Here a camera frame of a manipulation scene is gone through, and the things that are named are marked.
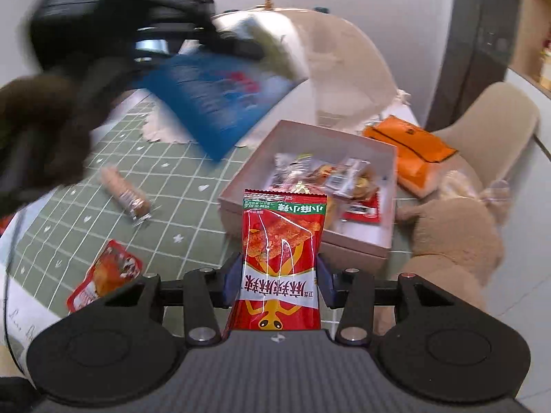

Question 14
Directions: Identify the white folding food cover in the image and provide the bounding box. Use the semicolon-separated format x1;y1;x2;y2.
142;9;412;147

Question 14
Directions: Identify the brown plush toy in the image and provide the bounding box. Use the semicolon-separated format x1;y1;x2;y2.
391;171;512;311

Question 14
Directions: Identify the blue snack bag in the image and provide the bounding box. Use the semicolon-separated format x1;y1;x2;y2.
143;15;304;162

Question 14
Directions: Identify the packaged bread bun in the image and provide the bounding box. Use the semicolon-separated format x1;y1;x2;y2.
323;158;378;200

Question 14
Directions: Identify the red chicken snack pouch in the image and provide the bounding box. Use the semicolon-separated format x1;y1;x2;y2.
66;240;143;313

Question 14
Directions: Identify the green grid table mat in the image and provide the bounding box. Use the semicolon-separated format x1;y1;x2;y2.
7;94;415;337

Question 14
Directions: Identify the small red snack packet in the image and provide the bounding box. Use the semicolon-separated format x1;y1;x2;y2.
343;193;380;224

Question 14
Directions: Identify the long biscuit roll pack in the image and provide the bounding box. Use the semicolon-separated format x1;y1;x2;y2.
99;165;152;225

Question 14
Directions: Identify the beige chair right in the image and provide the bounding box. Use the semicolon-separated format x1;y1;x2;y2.
433;82;540;189

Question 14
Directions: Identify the orange pouch bag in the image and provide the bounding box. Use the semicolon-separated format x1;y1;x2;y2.
362;115;459;199

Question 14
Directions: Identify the silver red snack packet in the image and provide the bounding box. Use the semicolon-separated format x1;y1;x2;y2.
270;153;314;189

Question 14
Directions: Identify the wooden wall shelf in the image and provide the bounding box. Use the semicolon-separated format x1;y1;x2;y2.
510;0;550;97

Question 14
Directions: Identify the glass display cabinet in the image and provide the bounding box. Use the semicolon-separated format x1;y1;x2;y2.
425;0;520;131

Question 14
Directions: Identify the pink cardboard box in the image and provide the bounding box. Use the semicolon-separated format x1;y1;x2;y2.
217;118;400;274

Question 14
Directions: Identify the red spicy strip bag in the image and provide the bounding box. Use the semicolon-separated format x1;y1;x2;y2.
226;189;327;332

